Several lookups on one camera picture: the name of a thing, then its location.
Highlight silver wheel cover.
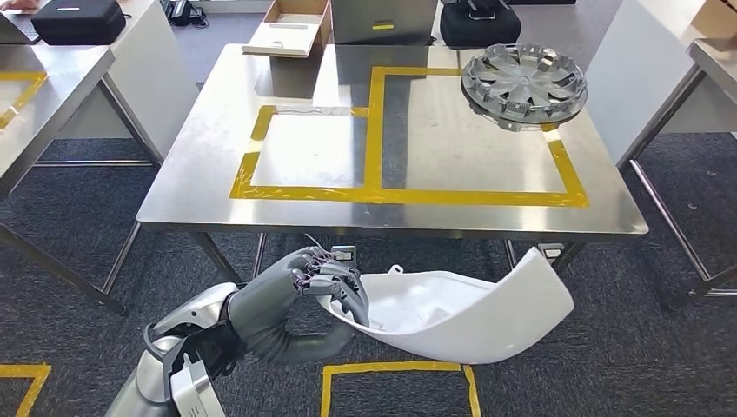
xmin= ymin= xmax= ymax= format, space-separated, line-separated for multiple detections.
xmin=460 ymin=43 xmax=588 ymax=134

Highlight stainless steel table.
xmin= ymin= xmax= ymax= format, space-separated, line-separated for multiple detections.
xmin=0 ymin=44 xmax=130 ymax=318
xmin=615 ymin=36 xmax=737 ymax=312

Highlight black case with strap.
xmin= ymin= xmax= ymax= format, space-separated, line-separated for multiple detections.
xmin=439 ymin=0 xmax=523 ymax=49

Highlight white desk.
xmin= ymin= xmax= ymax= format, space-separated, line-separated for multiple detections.
xmin=584 ymin=0 xmax=737 ymax=168
xmin=57 ymin=0 xmax=200 ymax=159

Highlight white curved plastic part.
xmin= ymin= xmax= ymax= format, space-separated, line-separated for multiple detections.
xmin=316 ymin=247 xmax=575 ymax=366

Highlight yellow floor tape square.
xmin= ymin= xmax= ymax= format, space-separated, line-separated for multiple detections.
xmin=319 ymin=361 xmax=481 ymax=417
xmin=0 ymin=362 xmax=52 ymax=417

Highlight black chargers with cables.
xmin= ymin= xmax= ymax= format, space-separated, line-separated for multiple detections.
xmin=161 ymin=0 xmax=209 ymax=27

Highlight yellow tape marks on table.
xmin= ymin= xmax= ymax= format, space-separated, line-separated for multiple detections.
xmin=0 ymin=70 xmax=49 ymax=130

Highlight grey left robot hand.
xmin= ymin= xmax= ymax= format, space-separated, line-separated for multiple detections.
xmin=227 ymin=246 xmax=371 ymax=365

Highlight black zip case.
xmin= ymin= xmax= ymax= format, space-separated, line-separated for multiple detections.
xmin=30 ymin=0 xmax=128 ymax=46

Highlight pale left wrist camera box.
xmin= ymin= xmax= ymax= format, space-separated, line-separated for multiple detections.
xmin=168 ymin=354 xmax=227 ymax=417

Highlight grey laptop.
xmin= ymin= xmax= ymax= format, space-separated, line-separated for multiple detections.
xmin=330 ymin=0 xmax=439 ymax=46

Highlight cardboard box with white lid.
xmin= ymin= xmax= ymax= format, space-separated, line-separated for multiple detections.
xmin=242 ymin=0 xmax=334 ymax=59

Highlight brown cardboard box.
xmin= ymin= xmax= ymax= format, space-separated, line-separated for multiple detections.
xmin=690 ymin=0 xmax=737 ymax=40

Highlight stainless steel workbench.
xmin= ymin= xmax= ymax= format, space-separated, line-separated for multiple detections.
xmin=136 ymin=43 xmax=650 ymax=292

